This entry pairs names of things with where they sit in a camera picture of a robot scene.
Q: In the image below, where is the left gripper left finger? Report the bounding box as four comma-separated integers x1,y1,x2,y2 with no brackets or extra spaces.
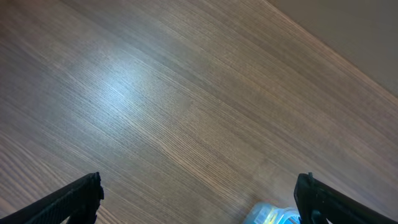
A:
1,172,104,224

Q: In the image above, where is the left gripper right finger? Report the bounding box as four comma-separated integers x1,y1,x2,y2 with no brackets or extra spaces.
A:
294,172,397,224

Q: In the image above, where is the clear plastic container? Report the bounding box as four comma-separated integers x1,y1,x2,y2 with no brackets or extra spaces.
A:
243,202,300,224

